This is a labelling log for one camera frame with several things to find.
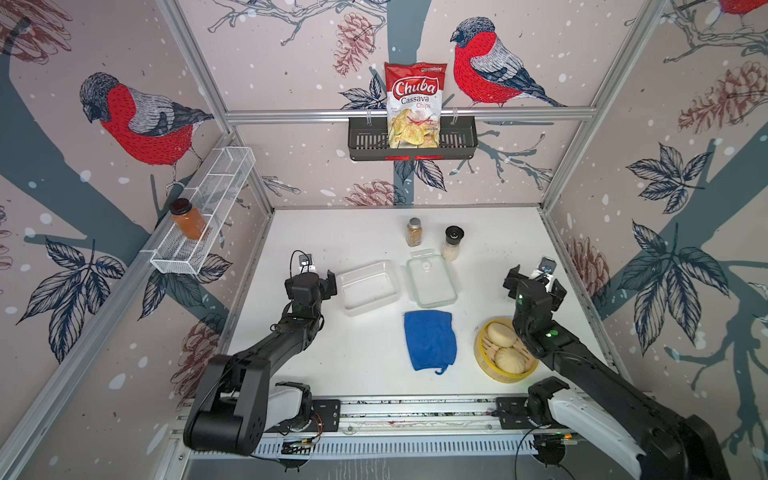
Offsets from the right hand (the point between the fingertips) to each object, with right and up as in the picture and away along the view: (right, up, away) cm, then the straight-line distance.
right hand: (532, 270), depth 81 cm
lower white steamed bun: (-8, -23, -4) cm, 25 cm away
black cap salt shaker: (-19, +5, +20) cm, 28 cm away
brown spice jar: (-31, +11, +23) cm, 40 cm away
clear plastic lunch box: (-47, -8, +17) cm, 51 cm away
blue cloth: (-28, -20, +3) cm, 35 cm away
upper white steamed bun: (-10, -17, -3) cm, 20 cm away
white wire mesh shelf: (-89, +7, -11) cm, 90 cm away
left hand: (-62, 0, +8) cm, 63 cm away
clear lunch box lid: (-26, -6, +19) cm, 33 cm away
